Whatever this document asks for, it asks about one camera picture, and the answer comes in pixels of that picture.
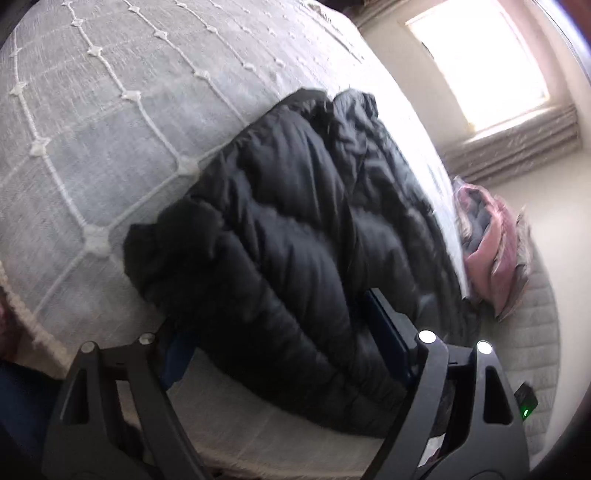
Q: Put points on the pink folded quilt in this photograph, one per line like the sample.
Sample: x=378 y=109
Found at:
x=485 y=240

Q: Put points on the pink and grey pillow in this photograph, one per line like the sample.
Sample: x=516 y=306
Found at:
x=515 y=272

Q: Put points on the person's blue trouser leg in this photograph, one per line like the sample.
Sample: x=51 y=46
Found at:
x=23 y=406

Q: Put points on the bright window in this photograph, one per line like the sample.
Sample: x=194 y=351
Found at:
x=485 y=60

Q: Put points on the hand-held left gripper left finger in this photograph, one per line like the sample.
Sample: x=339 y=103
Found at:
x=178 y=364

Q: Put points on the grey patterned curtain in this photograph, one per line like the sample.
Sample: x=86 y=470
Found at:
x=512 y=147

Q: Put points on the black puffer jacket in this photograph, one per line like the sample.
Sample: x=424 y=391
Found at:
x=286 y=240

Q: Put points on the round grey rug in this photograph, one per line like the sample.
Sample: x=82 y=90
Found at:
x=531 y=350

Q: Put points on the bed with grey bedspread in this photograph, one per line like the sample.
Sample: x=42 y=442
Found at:
x=115 y=129

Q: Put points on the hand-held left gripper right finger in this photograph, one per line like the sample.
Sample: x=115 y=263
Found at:
x=390 y=337

